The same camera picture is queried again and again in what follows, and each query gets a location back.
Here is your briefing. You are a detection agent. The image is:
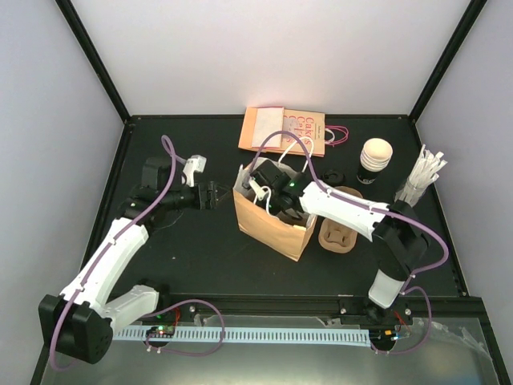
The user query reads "orange paper bag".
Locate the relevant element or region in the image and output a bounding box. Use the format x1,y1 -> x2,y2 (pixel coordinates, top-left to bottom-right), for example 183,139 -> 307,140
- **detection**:
232,155 -> 317,261

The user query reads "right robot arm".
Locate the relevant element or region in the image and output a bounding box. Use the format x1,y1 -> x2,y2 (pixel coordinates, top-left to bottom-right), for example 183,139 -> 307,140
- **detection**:
248,158 -> 429,323

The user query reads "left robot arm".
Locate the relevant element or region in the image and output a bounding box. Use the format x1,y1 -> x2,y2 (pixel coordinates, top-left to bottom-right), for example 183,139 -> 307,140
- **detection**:
38,155 -> 218,363

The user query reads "stack of black lids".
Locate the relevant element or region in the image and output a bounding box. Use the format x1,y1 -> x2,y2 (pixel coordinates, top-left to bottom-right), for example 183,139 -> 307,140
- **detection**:
321,169 -> 345,187

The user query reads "Cakes printed paper bag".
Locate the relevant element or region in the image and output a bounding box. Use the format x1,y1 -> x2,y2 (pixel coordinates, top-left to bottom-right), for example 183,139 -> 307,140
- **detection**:
283,109 -> 349,157

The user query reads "orange flat bag stack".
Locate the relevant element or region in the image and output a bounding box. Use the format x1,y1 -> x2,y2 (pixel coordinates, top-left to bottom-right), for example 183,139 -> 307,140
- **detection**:
238,107 -> 285,151

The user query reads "stack of paper cups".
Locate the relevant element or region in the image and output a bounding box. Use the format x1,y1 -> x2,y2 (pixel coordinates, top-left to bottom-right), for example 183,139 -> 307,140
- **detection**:
357,138 -> 394,184

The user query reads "jar of white stirrers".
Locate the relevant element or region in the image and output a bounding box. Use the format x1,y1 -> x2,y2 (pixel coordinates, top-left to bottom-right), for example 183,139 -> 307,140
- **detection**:
394,144 -> 447,207

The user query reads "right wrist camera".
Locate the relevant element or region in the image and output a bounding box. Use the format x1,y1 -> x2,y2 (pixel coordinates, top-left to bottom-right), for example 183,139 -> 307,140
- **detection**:
248,177 -> 271,204

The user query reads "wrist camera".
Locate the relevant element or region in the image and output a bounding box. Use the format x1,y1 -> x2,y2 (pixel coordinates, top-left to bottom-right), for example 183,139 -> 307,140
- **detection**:
248,177 -> 271,204
183,155 -> 207,187

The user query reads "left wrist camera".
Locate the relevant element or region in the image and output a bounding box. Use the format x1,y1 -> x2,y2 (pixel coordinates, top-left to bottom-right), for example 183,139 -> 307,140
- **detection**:
183,155 -> 207,187

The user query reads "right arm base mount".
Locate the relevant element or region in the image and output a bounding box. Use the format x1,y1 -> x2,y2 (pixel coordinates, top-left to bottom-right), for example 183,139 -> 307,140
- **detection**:
337,296 -> 413,326

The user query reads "light blue cable duct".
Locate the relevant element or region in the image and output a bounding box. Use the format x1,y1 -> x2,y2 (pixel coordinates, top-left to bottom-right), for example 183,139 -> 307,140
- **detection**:
113,325 -> 371,347

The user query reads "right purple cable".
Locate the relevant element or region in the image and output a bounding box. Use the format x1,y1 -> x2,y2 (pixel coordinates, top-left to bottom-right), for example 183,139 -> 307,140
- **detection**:
254,131 -> 450,357

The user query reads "black frame post left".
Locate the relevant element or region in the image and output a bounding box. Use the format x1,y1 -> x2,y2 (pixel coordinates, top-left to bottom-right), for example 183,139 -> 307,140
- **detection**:
55,0 -> 131,123

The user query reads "black frame post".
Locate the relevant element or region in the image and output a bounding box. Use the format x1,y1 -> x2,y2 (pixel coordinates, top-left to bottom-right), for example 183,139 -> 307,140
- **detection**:
55,0 -> 131,123
408,0 -> 487,123

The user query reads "black frame post right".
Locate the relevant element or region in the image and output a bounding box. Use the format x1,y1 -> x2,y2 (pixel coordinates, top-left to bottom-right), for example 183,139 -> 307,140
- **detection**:
408,0 -> 487,123

